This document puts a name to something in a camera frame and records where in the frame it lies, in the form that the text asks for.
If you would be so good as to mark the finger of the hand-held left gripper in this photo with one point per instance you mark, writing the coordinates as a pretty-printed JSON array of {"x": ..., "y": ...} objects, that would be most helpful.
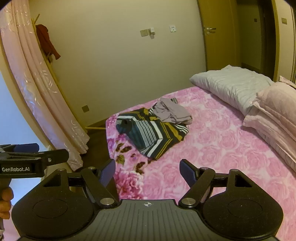
[{"x": 26, "y": 147}]

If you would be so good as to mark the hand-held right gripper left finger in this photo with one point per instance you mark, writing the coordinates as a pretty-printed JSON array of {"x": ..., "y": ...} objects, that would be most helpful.
[{"x": 108, "y": 173}]

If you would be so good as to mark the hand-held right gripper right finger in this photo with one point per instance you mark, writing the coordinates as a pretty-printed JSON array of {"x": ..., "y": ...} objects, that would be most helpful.
[{"x": 186, "y": 173}]

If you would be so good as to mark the grey garment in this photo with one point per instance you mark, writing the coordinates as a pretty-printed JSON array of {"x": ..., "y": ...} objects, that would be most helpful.
[{"x": 172, "y": 113}]

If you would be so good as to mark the person's left hand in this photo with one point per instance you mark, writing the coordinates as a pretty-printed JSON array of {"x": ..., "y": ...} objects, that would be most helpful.
[{"x": 5, "y": 201}]

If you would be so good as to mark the pink floral blanket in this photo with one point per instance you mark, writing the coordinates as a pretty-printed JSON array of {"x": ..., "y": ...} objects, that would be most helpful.
[{"x": 219, "y": 157}]

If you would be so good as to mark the striped dark green garment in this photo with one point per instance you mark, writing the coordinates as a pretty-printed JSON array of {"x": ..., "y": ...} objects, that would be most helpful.
[{"x": 148, "y": 136}]

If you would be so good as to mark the pink curtain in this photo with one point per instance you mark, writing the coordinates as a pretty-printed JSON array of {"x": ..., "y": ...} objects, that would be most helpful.
[{"x": 34, "y": 69}]

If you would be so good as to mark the grey quilted pillow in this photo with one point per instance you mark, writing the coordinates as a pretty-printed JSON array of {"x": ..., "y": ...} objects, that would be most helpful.
[{"x": 231, "y": 85}]

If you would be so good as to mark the pink pillow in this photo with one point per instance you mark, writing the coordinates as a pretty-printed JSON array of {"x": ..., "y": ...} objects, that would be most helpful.
[
  {"x": 288, "y": 81},
  {"x": 275, "y": 115}
]

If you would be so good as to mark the red garment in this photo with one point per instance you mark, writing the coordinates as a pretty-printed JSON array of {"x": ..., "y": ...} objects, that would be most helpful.
[{"x": 45, "y": 39}]

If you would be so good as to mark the wooden door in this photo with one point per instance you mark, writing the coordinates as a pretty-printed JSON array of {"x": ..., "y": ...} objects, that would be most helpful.
[{"x": 222, "y": 34}]

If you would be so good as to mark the brass wall outlet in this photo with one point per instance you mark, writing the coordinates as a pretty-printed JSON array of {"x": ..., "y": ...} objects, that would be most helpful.
[{"x": 85, "y": 108}]

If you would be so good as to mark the white wall device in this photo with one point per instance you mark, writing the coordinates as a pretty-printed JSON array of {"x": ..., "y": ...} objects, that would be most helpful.
[{"x": 152, "y": 32}]

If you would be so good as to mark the beige wall switch plate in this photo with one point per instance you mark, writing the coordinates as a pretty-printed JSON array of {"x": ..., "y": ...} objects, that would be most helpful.
[{"x": 144, "y": 33}]

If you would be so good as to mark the white wall switch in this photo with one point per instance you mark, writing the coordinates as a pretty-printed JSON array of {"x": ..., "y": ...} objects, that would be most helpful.
[{"x": 172, "y": 28}]

